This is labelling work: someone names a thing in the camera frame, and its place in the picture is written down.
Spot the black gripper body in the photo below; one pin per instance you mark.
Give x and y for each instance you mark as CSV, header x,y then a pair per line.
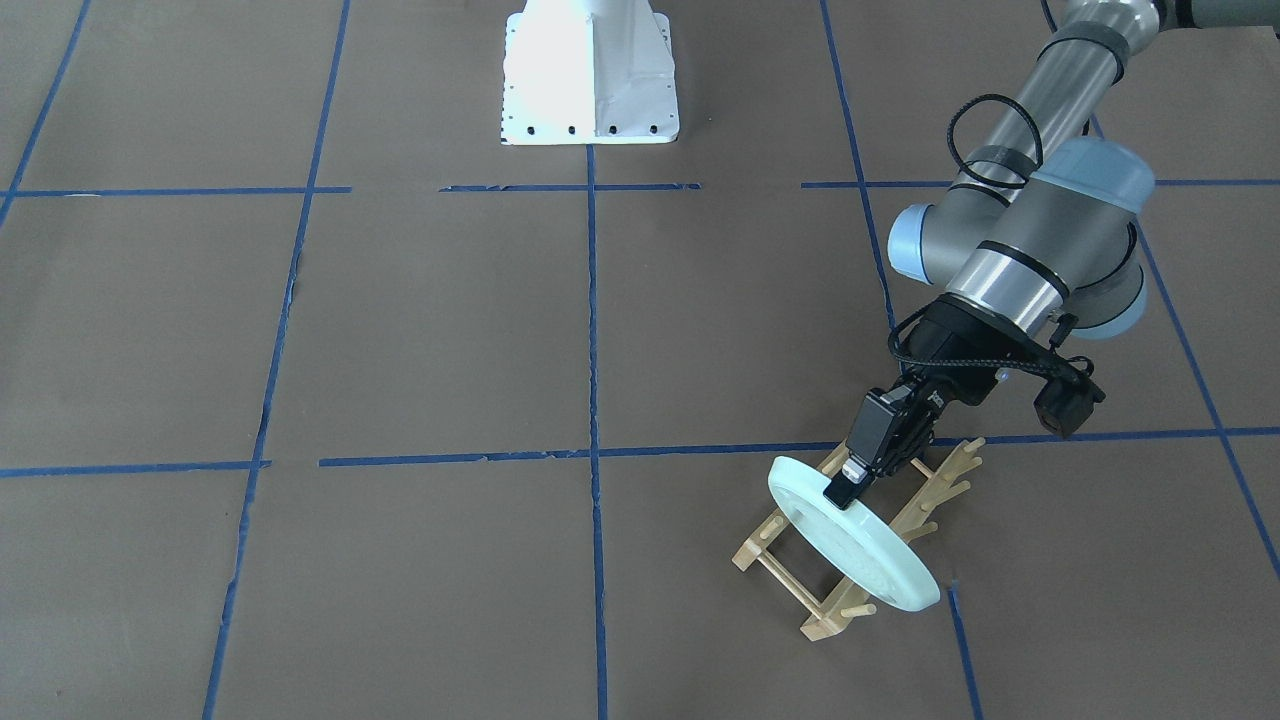
x,y
957,352

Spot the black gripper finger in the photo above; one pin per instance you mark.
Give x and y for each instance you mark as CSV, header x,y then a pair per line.
x,y
874,439
904,443

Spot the light green ceramic plate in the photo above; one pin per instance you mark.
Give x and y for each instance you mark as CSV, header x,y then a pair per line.
x,y
855,540

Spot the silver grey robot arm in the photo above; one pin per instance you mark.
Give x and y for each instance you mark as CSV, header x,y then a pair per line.
x,y
1035,241

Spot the wooden dish rack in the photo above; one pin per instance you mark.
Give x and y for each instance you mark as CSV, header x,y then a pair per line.
x,y
832,614

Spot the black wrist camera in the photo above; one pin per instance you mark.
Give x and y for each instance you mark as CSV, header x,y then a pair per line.
x,y
1063,405

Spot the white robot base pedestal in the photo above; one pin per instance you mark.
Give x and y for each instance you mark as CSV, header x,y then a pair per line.
x,y
588,73

